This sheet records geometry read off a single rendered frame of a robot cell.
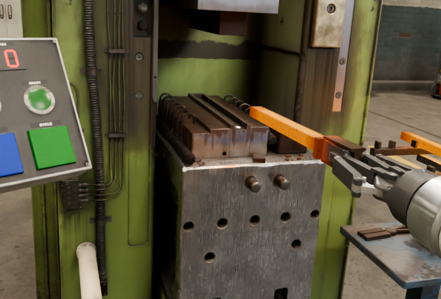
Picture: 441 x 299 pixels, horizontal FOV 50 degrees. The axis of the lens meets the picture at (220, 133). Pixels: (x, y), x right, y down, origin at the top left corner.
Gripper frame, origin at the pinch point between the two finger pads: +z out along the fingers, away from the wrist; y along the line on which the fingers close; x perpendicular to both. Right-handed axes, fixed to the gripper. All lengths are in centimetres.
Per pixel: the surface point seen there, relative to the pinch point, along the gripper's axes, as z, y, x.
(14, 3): 570, -93, 5
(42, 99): 32, -46, 2
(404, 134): 48, 53, -12
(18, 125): 28, -50, -2
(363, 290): 102, 93, -107
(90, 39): 56, -35, 12
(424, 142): 39, 53, -12
